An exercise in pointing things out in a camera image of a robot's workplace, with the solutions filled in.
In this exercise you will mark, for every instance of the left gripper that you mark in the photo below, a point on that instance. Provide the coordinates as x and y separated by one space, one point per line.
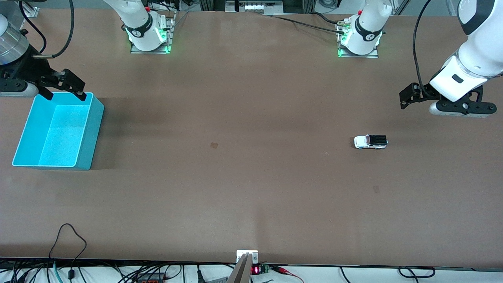
422 93

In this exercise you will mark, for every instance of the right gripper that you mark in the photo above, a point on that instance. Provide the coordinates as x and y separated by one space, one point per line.
28 69

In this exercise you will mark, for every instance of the white jeep toy car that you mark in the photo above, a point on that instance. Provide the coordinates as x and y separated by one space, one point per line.
363 142

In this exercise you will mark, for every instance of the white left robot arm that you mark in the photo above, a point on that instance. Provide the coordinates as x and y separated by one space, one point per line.
481 51

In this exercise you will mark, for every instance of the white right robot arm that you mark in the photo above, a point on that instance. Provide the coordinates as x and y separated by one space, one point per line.
141 27

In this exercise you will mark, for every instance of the cyan plastic storage bin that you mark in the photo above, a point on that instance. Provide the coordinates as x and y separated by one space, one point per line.
59 133

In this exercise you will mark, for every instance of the red LED display module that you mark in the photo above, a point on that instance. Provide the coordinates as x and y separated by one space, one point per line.
256 270

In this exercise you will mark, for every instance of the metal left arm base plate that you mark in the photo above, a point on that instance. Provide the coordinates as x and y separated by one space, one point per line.
371 55

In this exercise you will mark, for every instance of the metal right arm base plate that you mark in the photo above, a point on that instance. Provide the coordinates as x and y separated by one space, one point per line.
135 51

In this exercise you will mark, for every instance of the aluminium frame with light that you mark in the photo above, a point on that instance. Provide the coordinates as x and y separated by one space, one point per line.
255 6

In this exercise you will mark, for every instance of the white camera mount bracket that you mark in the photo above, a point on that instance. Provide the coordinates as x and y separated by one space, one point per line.
241 253

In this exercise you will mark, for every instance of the grey camera mount bar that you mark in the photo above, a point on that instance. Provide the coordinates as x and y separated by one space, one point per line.
239 273

